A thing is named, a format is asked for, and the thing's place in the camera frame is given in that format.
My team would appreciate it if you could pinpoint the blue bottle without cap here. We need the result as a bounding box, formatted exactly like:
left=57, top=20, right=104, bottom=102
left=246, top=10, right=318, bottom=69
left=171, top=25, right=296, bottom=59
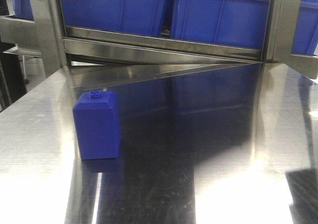
left=73, top=90, right=121, bottom=160

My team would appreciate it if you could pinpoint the blue bin centre right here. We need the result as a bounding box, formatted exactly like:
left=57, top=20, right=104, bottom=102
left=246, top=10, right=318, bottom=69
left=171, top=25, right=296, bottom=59
left=170, top=0, right=269, bottom=49

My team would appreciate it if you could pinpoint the blue bin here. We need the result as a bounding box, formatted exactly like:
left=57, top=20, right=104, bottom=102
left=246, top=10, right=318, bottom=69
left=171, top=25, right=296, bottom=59
left=13, top=0, right=33, bottom=20
left=292, top=0, right=318, bottom=56
left=57, top=0, right=174, bottom=37
left=170, top=0, right=269, bottom=49

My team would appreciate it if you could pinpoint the blue bin centre left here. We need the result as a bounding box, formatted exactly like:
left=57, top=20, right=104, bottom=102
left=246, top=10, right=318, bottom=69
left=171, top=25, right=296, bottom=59
left=57, top=0, right=174, bottom=37

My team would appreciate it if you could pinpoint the blue bin far right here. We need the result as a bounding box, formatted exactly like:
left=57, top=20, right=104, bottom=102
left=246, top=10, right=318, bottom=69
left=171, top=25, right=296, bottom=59
left=292, top=0, right=318, bottom=56

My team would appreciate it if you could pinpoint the blue bin far left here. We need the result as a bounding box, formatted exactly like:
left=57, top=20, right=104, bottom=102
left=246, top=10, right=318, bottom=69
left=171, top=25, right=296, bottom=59
left=13, top=0, right=33, bottom=20

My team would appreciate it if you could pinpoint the stainless steel shelf frame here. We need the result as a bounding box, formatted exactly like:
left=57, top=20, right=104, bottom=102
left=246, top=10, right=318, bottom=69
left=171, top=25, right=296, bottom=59
left=0, top=0, right=318, bottom=88

